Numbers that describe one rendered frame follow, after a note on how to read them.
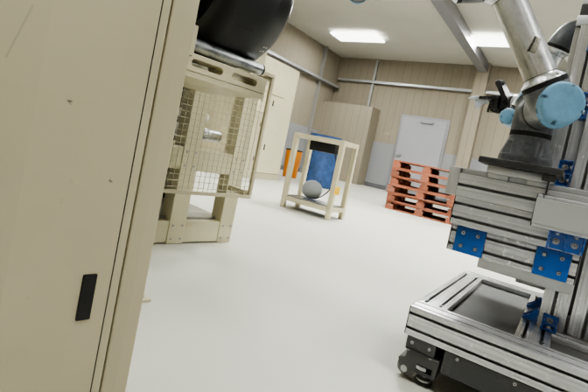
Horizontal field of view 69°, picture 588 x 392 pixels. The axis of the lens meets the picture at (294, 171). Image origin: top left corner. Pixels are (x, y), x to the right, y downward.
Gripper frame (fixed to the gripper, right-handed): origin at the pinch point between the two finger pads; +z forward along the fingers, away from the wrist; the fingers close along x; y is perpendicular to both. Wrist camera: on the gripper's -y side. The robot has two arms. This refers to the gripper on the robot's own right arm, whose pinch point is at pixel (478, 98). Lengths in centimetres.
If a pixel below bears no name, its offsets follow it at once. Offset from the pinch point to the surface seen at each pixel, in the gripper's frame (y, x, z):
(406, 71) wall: -138, 677, 754
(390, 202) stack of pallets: 136, 279, 343
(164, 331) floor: 86, -158, -20
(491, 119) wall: -21, 768, 535
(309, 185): 86, 48, 225
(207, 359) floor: 87, -150, -38
